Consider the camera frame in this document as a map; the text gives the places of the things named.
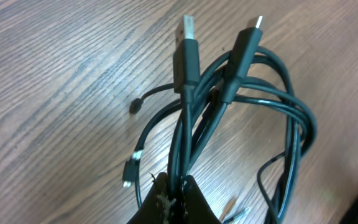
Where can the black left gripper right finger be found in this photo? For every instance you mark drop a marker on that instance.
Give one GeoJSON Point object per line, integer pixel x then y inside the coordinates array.
{"type": "Point", "coordinates": [197, 209]}

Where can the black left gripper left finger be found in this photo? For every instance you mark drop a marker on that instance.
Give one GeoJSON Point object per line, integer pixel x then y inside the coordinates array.
{"type": "Point", "coordinates": [156, 206]}

